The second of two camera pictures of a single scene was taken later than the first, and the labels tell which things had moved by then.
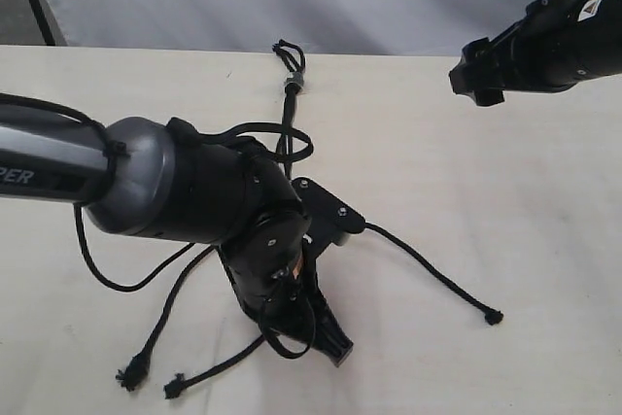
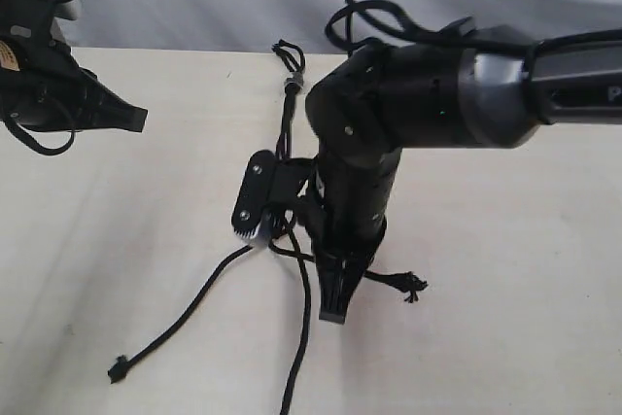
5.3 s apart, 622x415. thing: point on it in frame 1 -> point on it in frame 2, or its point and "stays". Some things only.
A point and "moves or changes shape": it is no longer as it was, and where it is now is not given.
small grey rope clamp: x=295 y=77 stays
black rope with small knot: x=492 y=317 -> x=123 y=362
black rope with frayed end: x=175 y=387 -> x=405 y=282
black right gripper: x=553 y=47 -> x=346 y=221
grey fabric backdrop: x=349 y=1 stays
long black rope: x=132 y=372 moves or changes shape
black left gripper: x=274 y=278 -> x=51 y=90
